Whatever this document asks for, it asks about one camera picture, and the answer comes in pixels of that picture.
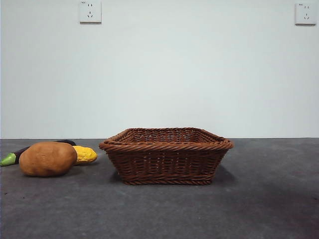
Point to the yellow corn cob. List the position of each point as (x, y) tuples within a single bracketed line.
[(86, 155)]

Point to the brown potato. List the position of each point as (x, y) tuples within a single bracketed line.
[(47, 159)]

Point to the brown wicker basket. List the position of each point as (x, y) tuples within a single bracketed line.
[(164, 161)]

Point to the purple eggplant with green stem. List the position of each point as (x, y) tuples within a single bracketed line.
[(66, 142)]

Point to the white wall socket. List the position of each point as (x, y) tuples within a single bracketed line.
[(90, 12), (305, 14)]

